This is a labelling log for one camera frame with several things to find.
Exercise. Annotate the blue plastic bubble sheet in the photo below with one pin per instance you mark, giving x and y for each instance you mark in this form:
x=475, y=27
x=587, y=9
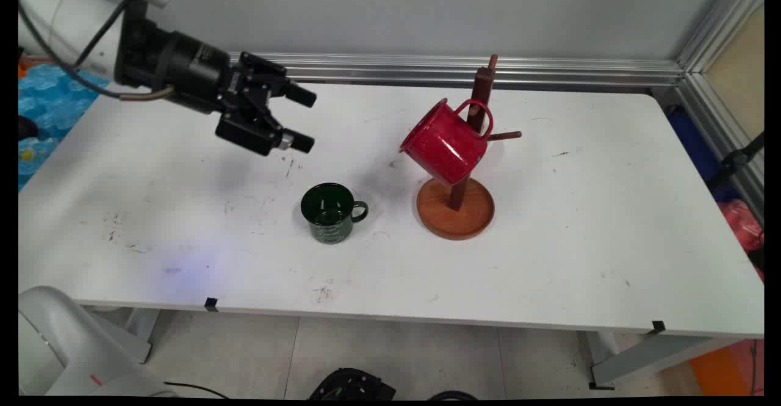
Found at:
x=49, y=107

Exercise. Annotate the aluminium frame rail slanted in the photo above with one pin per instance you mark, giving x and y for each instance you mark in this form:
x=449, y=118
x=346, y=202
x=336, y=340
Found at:
x=720, y=33

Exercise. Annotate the beige wall panel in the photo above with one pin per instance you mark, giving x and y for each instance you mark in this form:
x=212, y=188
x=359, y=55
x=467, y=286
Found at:
x=738, y=70

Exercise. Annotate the wooden mug tree stand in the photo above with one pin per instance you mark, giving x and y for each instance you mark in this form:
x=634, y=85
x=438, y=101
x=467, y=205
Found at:
x=454, y=217

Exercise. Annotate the red plastic bag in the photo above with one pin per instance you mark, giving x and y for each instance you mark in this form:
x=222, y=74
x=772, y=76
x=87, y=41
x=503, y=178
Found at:
x=741, y=223

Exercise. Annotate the black device on floor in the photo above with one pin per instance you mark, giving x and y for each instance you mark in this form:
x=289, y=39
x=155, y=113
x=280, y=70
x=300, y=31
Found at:
x=351, y=384

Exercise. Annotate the blue container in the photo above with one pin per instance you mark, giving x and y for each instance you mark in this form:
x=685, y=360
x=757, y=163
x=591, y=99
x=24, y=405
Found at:
x=692, y=143

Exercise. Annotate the dark green enamel mug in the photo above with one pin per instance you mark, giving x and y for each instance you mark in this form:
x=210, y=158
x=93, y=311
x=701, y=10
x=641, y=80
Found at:
x=329, y=213

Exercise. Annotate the grey table leg short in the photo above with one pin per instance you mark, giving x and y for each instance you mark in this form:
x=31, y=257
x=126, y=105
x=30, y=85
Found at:
x=131, y=333

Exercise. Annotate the orange floor mat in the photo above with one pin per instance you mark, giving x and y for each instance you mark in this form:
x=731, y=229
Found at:
x=723, y=369

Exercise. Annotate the black tape piece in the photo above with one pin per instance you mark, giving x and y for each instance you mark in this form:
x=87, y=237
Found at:
x=658, y=326
x=211, y=304

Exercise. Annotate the red speckled enamel mug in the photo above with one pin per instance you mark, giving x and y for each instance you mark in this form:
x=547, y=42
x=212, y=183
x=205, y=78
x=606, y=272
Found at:
x=445, y=143

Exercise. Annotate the white rounded machine housing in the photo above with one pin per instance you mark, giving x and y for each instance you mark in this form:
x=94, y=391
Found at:
x=55, y=345

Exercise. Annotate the grey table leg long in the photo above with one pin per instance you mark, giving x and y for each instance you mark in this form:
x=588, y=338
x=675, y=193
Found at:
x=647, y=357

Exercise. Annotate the black round object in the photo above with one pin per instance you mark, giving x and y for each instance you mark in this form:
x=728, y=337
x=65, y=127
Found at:
x=25, y=128

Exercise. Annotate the aluminium frame rail long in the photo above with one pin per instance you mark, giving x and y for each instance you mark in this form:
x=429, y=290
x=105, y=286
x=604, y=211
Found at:
x=549, y=70

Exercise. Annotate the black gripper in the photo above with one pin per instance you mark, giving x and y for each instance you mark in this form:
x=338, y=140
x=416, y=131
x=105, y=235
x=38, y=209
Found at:
x=195, y=73

